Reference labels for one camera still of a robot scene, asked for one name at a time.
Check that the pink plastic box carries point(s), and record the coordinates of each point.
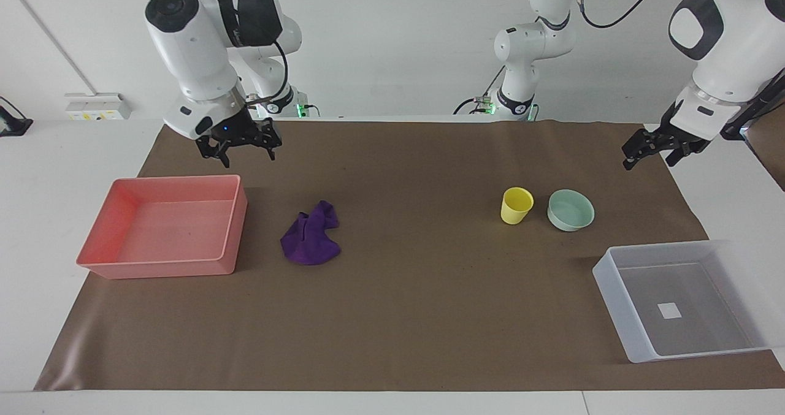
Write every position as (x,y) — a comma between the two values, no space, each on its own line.
(165,228)

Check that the purple cloth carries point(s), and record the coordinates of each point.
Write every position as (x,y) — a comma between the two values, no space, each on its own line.
(310,238)

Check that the clear plastic box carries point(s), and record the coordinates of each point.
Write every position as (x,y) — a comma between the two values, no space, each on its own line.
(674,304)

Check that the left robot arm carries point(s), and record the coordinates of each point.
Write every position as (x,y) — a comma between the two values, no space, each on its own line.
(730,41)

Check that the white square sticker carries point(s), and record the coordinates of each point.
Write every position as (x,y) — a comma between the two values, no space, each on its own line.
(669,310)

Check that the yellow plastic cup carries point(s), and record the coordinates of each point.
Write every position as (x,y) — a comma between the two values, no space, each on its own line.
(515,208)

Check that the light green bowl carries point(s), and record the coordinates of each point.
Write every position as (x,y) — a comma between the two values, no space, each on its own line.
(570,211)

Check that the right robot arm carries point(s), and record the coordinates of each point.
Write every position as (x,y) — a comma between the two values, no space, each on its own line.
(190,59)

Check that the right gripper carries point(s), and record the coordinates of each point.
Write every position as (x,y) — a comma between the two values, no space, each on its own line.
(234,128)

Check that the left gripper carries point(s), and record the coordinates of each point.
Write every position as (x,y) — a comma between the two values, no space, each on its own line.
(682,134)

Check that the white wall socket box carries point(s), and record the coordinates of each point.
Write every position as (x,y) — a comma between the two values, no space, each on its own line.
(98,107)

